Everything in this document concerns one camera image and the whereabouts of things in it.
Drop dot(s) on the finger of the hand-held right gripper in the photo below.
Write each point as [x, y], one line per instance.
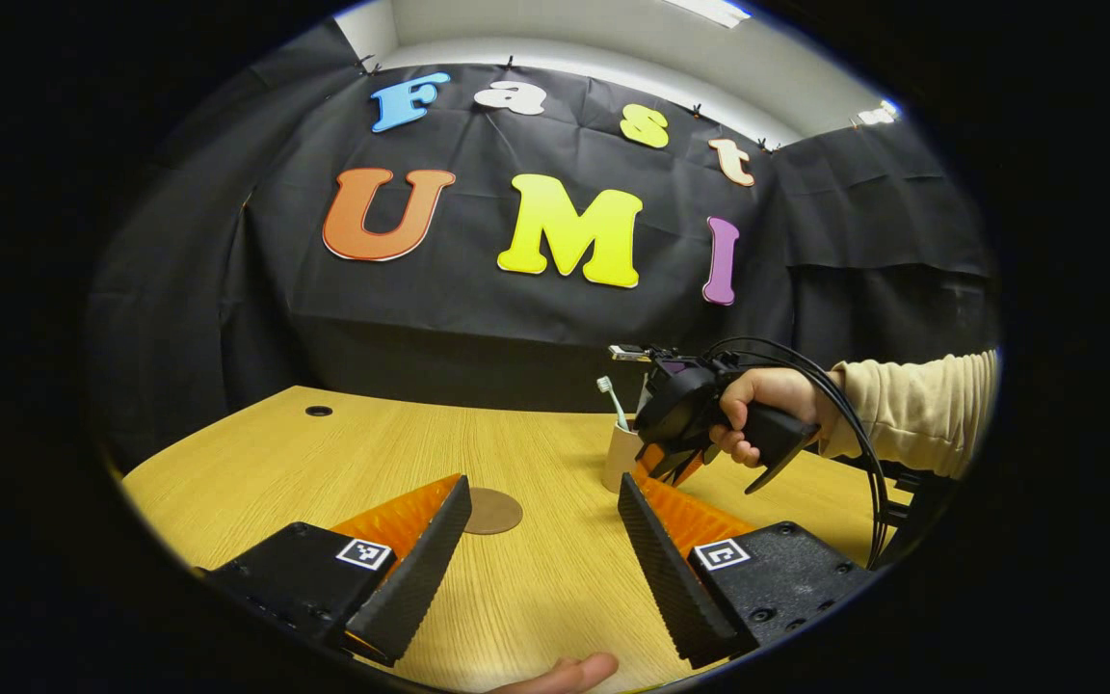
[653, 463]
[688, 467]

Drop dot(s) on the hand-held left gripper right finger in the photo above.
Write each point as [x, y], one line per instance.
[666, 569]

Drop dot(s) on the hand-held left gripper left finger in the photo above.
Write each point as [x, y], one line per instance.
[425, 559]

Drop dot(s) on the beige cup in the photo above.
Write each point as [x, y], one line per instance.
[618, 463]

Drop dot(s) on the round brown coaster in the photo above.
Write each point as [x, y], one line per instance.
[497, 511]

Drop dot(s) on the wooden desktop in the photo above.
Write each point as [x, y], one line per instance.
[536, 578]

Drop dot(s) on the black backdrop cloth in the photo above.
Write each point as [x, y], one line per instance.
[516, 318]

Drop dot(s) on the ceiling light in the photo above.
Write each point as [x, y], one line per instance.
[709, 12]

